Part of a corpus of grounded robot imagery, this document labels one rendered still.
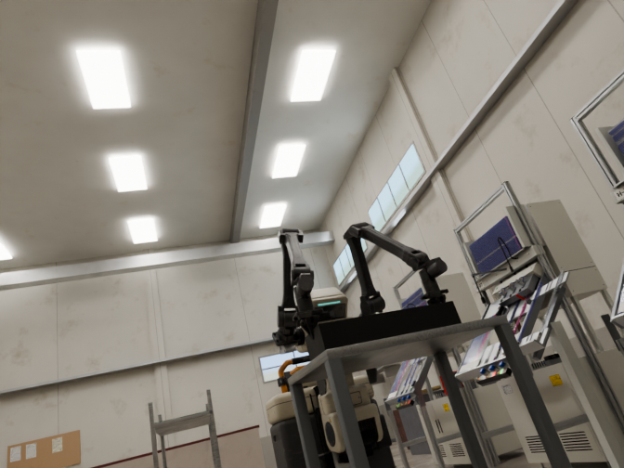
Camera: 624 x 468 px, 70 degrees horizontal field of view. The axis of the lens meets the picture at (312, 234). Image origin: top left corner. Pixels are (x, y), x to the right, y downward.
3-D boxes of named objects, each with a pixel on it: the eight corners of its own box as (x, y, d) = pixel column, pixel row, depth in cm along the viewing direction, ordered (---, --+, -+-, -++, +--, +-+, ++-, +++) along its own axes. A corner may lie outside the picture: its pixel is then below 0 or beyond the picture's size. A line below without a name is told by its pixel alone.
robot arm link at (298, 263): (300, 239, 209) (277, 238, 207) (301, 227, 207) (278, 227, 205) (315, 284, 170) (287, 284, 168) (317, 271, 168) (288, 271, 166)
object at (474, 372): (517, 363, 270) (507, 357, 271) (462, 382, 327) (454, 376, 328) (518, 362, 271) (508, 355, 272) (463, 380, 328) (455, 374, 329)
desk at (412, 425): (524, 425, 643) (501, 369, 675) (434, 454, 598) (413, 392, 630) (493, 429, 711) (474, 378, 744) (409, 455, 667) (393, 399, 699)
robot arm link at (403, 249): (364, 230, 224) (347, 234, 219) (366, 220, 222) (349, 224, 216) (430, 266, 193) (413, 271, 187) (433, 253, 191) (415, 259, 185)
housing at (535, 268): (550, 282, 303) (532, 270, 305) (507, 305, 346) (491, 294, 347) (553, 273, 307) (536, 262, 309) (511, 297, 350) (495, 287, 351)
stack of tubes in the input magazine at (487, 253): (521, 249, 313) (505, 215, 323) (481, 276, 357) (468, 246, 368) (536, 246, 316) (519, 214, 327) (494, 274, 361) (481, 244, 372)
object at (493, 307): (536, 314, 289) (529, 309, 290) (481, 340, 346) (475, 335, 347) (550, 277, 305) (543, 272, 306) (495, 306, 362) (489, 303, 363)
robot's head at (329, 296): (297, 317, 228) (298, 290, 224) (335, 311, 236) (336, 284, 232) (308, 330, 215) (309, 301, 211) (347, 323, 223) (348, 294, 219)
